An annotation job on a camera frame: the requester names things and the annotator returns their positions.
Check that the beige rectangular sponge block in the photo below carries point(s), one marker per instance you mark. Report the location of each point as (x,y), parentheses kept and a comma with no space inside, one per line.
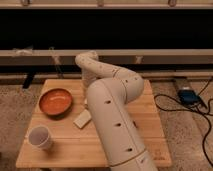
(82,119)

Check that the blue power adapter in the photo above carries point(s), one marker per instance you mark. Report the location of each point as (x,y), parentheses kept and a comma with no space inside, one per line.
(188,96)

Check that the white cup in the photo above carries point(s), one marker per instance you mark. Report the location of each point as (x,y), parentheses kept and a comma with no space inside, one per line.
(40,137)

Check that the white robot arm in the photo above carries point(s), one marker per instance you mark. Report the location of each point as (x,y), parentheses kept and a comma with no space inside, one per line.
(109,89)

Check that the orange ceramic bowl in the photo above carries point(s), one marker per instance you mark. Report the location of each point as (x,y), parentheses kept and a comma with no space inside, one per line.
(55,101)

